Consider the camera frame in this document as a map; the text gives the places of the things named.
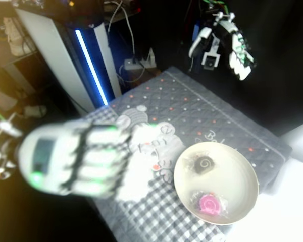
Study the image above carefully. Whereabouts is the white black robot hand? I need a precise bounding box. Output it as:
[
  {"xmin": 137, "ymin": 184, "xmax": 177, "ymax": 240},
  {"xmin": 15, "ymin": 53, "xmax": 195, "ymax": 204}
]
[
  {"xmin": 17, "ymin": 120, "xmax": 133, "ymax": 200},
  {"xmin": 188, "ymin": 19, "xmax": 258, "ymax": 82}
]

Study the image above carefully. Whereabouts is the dark swirl candy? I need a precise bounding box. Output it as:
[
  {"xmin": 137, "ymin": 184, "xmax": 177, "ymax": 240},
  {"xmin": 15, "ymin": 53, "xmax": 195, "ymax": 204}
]
[{"xmin": 182, "ymin": 149, "xmax": 216, "ymax": 175}]

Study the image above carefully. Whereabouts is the pink candy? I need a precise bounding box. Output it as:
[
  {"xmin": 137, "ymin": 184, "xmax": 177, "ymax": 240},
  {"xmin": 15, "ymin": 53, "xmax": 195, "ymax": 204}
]
[{"xmin": 190, "ymin": 190, "xmax": 230, "ymax": 218}]

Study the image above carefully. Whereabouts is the cream round plate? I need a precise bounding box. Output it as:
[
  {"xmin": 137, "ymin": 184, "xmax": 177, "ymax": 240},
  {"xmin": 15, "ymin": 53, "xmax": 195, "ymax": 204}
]
[{"xmin": 173, "ymin": 141, "xmax": 260, "ymax": 226}]

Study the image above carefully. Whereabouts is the grey quilt with bear print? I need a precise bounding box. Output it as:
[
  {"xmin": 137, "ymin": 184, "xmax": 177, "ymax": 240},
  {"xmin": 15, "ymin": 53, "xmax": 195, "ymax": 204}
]
[{"xmin": 84, "ymin": 66, "xmax": 292, "ymax": 242}]

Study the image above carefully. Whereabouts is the white power strip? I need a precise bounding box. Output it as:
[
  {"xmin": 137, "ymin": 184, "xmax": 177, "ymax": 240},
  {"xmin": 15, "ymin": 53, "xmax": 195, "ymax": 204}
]
[{"xmin": 123, "ymin": 47, "xmax": 158, "ymax": 71}]

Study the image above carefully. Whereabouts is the white column with blue light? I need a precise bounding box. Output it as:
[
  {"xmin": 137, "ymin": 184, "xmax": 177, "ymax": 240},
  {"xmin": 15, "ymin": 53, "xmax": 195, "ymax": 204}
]
[{"xmin": 15, "ymin": 7, "xmax": 123, "ymax": 114}]

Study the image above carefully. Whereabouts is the cluttered storage shelf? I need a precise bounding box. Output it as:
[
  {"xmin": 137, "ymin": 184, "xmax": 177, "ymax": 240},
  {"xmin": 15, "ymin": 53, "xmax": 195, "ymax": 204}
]
[{"xmin": 0, "ymin": 0, "xmax": 43, "ymax": 106}]

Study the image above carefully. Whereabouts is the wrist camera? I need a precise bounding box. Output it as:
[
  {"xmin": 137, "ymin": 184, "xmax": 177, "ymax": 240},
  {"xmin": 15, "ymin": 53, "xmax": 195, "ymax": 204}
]
[{"xmin": 201, "ymin": 53, "xmax": 221, "ymax": 70}]

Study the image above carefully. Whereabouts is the white cable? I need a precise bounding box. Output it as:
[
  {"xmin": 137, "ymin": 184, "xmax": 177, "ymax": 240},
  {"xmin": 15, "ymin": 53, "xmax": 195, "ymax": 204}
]
[{"xmin": 107, "ymin": 0, "xmax": 136, "ymax": 61}]

